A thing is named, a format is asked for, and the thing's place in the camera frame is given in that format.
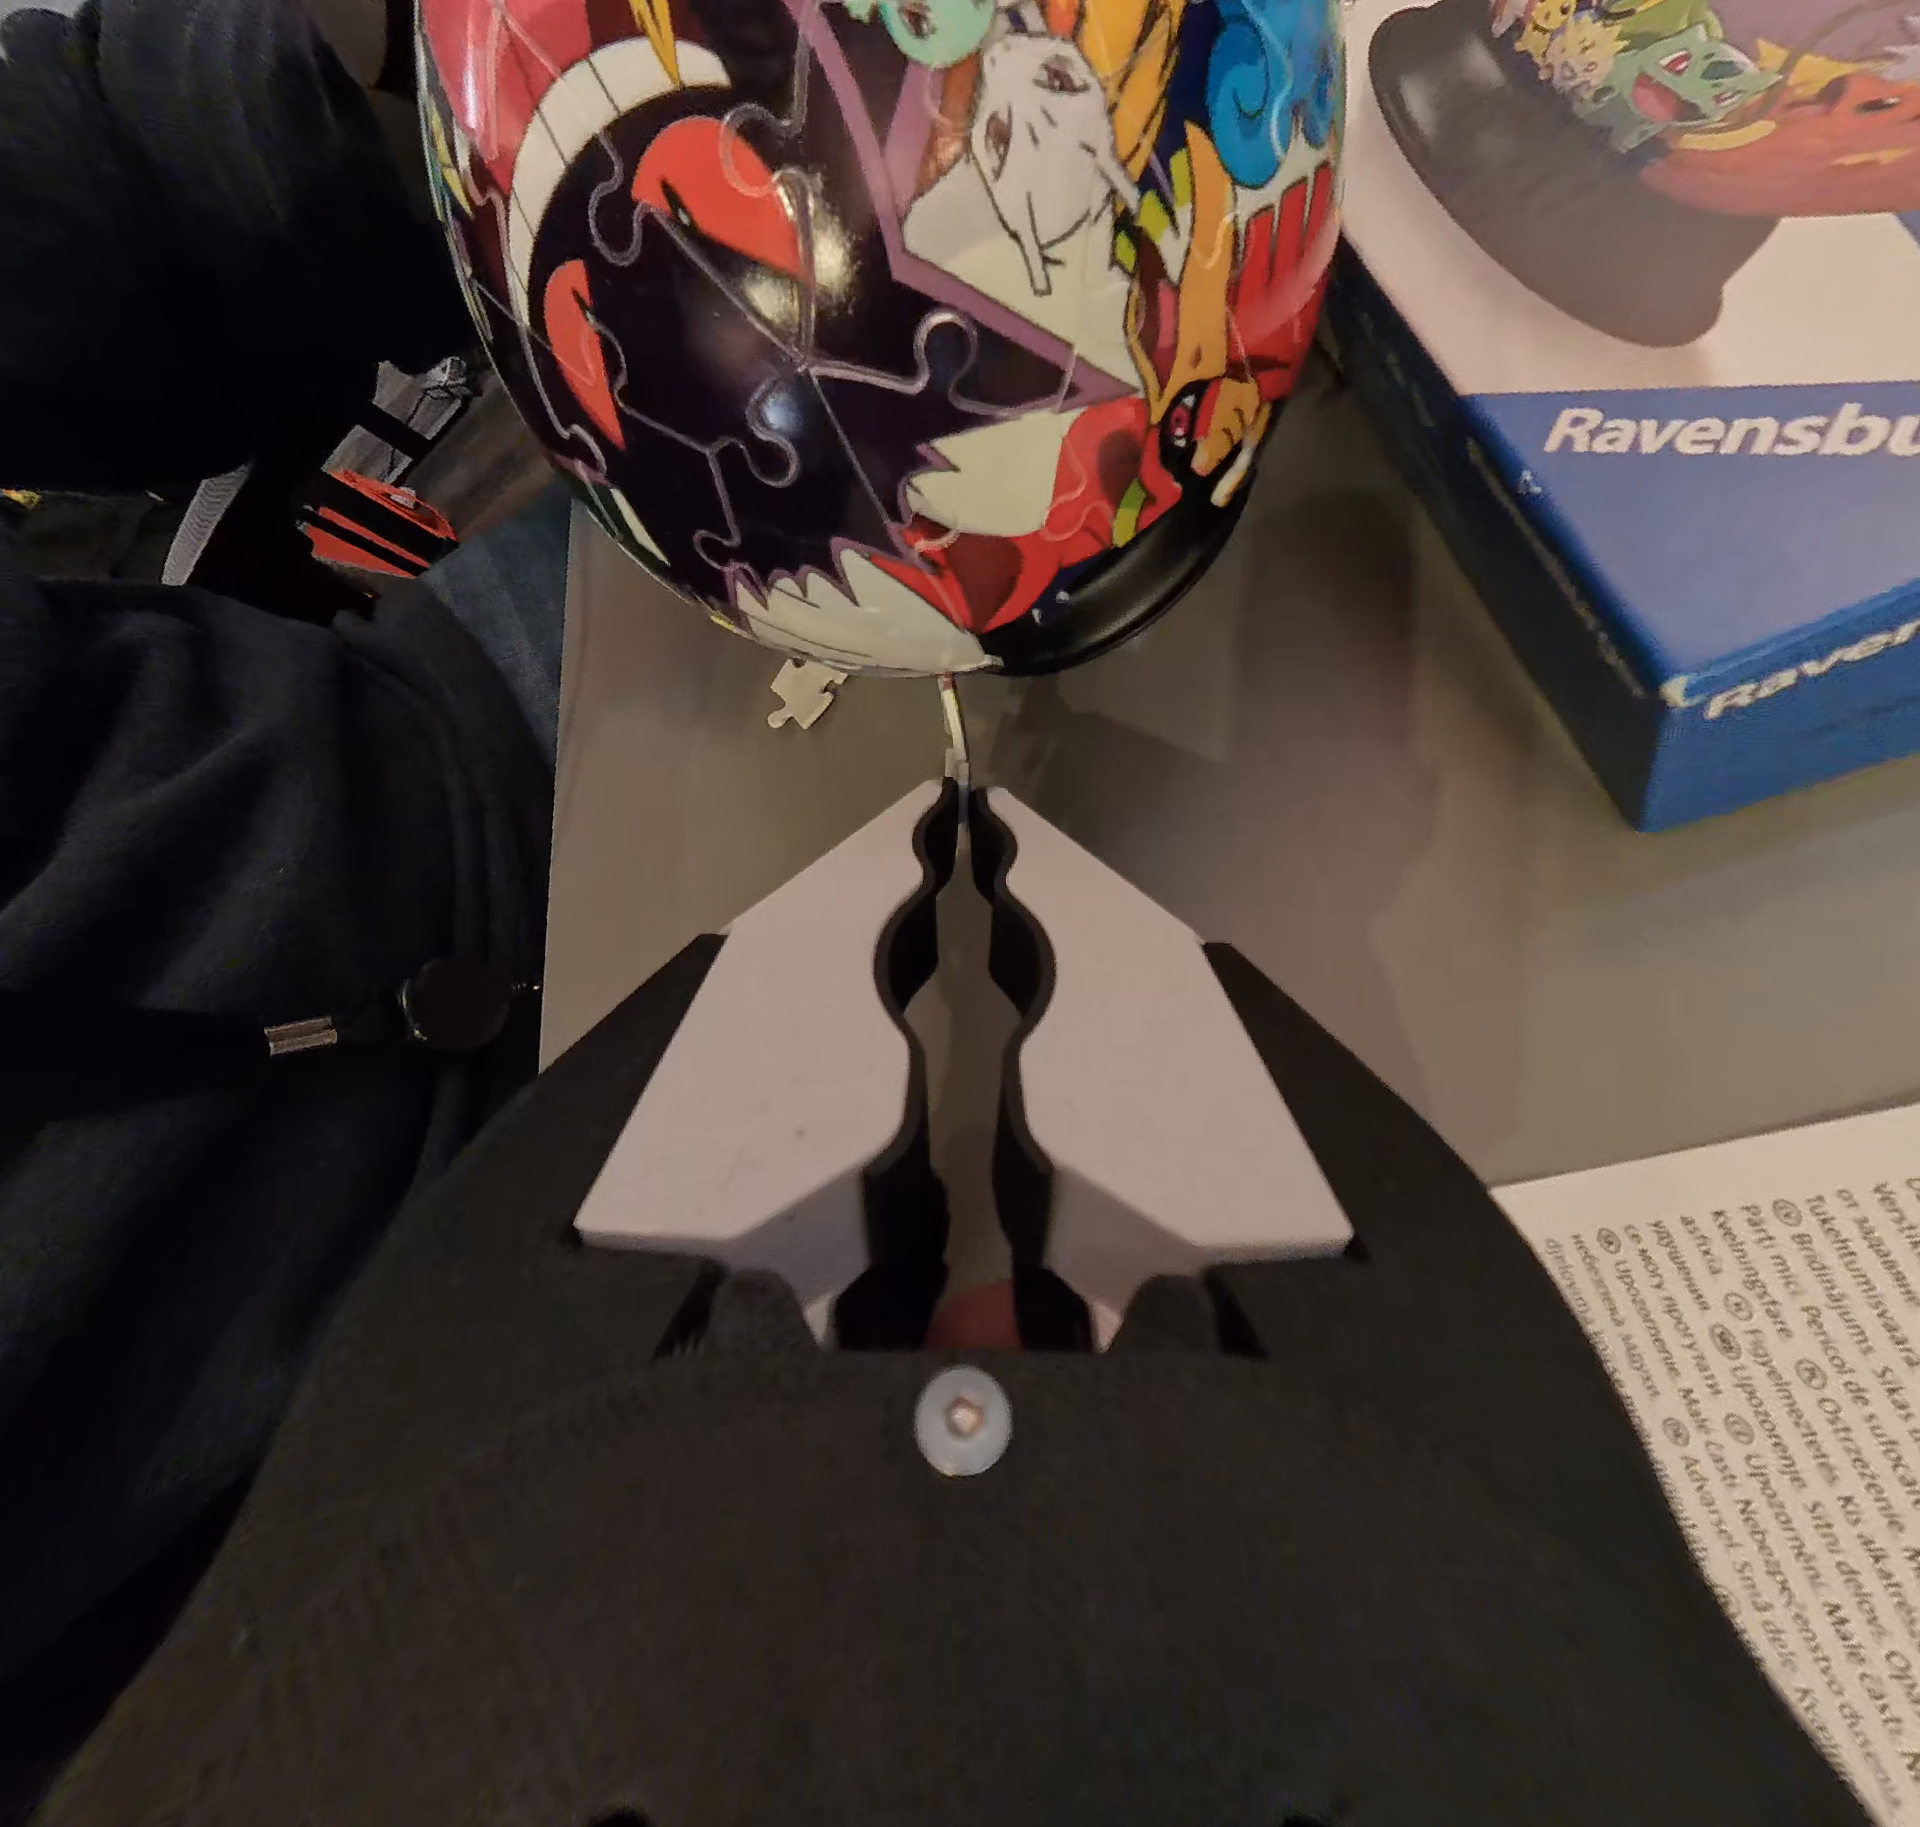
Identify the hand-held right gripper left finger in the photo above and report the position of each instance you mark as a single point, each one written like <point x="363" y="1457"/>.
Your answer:
<point x="751" y="1107"/>

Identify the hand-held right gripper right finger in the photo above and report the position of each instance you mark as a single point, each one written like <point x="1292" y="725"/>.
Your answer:
<point x="1170" y="1107"/>

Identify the white puzzle piece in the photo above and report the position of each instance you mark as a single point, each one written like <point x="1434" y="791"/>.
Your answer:
<point x="802" y="695"/>
<point x="954" y="728"/>

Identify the black round ball stand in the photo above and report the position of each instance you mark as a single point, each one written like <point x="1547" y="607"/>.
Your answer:
<point x="1140" y="599"/>

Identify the colourful puzzle ball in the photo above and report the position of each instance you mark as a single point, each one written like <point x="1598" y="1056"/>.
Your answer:
<point x="751" y="282"/>

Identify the blue puzzle box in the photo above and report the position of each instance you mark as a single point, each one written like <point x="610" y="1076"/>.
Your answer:
<point x="1725" y="539"/>

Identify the person's blue jeans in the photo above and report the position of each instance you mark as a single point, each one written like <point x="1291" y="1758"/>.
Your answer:
<point x="503" y="628"/>

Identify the white instruction leaflet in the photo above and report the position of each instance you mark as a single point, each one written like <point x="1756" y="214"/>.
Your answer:
<point x="1770" y="1333"/>

